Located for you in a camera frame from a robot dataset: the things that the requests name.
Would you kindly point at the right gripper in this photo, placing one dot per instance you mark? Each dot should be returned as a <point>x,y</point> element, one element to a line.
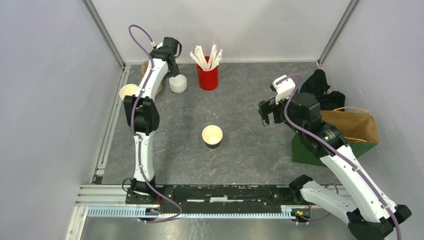
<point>266,107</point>

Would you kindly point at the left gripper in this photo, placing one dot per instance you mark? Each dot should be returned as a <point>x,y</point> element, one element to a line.
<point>175,72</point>

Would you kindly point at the black paper coffee cup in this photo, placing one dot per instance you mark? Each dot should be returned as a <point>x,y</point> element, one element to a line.
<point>212,136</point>

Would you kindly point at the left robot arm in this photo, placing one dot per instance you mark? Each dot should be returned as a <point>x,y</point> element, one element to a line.
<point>143,117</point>

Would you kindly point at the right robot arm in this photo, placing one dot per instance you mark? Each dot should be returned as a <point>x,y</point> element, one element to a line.
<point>368,213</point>

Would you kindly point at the stack of white lids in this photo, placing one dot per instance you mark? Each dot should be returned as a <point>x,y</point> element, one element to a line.
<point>178,84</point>

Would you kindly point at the brown cardboard cup carrier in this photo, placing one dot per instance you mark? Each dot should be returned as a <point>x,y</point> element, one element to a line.
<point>144,69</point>

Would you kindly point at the red straw holder cup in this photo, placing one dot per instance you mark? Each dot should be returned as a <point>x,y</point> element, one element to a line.
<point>208,80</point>

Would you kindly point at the bundle of wrapped straws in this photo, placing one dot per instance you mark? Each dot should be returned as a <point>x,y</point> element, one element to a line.
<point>207,62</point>

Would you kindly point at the black cloth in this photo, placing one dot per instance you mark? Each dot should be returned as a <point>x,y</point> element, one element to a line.
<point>317,85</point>

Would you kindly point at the stack of paper cups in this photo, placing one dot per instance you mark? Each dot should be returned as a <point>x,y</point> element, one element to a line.
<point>127,90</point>

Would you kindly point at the green box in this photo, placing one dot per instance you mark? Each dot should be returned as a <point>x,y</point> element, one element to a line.
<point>303,156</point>

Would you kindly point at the brown paper bag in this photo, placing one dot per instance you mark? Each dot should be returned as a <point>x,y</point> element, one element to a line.
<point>355,123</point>

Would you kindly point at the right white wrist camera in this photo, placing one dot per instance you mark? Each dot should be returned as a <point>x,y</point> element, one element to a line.
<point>282,88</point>

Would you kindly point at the white cable duct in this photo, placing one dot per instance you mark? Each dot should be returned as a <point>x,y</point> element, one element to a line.
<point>153,212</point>

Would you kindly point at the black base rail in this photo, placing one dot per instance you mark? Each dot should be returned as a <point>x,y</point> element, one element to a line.
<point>217,199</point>

